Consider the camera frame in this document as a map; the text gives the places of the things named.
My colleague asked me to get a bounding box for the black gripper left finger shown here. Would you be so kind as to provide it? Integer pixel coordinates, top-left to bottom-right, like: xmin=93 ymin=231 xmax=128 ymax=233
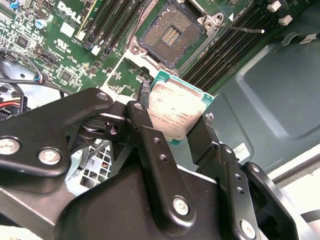
xmin=0 ymin=81 xmax=198 ymax=235

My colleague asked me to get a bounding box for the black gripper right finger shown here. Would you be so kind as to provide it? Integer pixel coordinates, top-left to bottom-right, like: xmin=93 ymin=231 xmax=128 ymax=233
xmin=186 ymin=112 xmax=309 ymax=240

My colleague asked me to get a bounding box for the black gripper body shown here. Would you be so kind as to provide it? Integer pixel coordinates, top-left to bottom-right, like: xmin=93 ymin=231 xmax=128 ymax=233
xmin=54 ymin=164 xmax=227 ymax=240

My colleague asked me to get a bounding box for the silver green CPU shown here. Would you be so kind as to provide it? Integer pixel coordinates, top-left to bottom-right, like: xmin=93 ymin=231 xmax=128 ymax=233
xmin=148 ymin=69 xmax=215 ymax=146

